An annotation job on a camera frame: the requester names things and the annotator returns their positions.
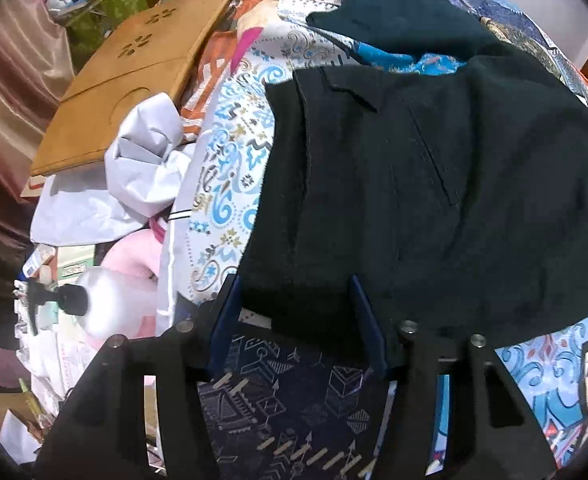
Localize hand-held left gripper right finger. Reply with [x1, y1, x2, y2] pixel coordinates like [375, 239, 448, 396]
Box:
[350, 274, 560, 480]

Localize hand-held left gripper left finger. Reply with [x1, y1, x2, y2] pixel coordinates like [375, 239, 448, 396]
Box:
[33, 274, 245, 480]

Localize black pants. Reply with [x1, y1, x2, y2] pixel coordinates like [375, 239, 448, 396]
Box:
[238, 0, 588, 347]

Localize pink plush toy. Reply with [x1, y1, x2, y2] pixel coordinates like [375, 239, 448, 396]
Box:
[85, 230, 163, 349]

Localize white pump bottle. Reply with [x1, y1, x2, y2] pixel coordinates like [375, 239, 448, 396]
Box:
[28, 266, 159, 339]

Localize patterned patchwork bedspread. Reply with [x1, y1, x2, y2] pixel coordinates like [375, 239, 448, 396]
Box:
[155, 0, 588, 480]

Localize white cloth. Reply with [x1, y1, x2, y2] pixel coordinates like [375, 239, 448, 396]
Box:
[30, 93, 193, 247]

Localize small white tube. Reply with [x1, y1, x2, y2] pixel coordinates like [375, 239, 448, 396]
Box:
[23, 244, 57, 279]

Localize green pen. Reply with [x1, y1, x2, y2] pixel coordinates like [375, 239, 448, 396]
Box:
[18, 378, 42, 417]

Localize wooden lap desk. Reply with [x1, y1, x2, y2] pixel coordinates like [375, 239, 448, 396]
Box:
[30, 0, 238, 177]

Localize brown satin curtain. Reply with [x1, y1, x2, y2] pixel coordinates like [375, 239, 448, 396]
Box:
[0, 0, 75, 241]

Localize green patterned bag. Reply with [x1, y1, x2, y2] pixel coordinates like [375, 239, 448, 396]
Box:
[65, 0, 165, 61]

